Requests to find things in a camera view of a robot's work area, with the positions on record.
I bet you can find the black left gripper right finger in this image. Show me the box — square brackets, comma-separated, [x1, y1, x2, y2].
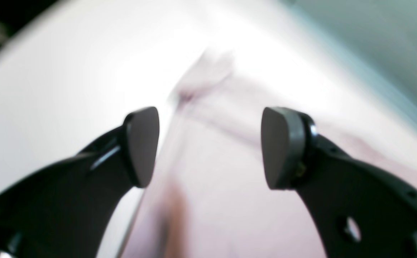
[261, 107, 417, 258]

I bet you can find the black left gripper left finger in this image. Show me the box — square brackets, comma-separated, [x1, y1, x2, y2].
[0, 107, 160, 258]

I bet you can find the mauve grey t-shirt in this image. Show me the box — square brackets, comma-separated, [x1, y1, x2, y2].
[120, 49, 417, 258]

